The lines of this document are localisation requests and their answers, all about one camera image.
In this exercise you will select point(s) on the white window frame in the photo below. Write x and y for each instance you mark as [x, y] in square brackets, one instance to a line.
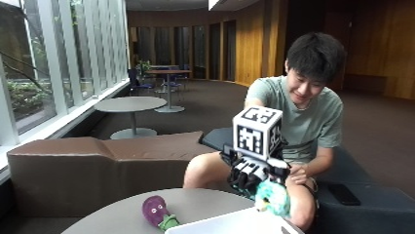
[56, 65]

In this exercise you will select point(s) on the white marker cube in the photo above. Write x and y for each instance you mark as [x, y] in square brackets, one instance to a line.
[256, 131]

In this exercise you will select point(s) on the purple eggplant soft toy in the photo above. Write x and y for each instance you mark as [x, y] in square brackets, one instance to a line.
[156, 212]

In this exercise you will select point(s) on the blue chair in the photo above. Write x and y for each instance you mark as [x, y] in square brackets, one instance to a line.
[173, 84]
[137, 83]

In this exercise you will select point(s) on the the person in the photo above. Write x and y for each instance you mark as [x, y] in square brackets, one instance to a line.
[309, 120]

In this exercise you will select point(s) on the green potted plant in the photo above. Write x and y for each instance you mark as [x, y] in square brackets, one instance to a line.
[144, 66]

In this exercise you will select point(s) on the teal and white soft toy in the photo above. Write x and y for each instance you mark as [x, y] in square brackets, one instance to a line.
[273, 199]

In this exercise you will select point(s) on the wooden round table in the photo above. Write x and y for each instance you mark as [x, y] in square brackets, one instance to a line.
[168, 72]

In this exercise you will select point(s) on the black phone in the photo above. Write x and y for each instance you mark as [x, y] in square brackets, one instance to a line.
[343, 194]

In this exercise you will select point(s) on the dark blue sofa seat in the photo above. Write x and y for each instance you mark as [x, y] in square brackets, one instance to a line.
[371, 208]

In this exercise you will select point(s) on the white round table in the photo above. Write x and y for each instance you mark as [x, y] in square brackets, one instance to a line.
[129, 104]

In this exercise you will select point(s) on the brown sofa bench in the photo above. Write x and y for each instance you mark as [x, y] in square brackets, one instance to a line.
[95, 172]

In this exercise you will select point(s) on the white box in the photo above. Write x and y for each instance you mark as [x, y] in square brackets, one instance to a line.
[232, 223]

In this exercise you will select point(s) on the white ceiling light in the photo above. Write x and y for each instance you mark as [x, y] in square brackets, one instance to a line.
[213, 3]

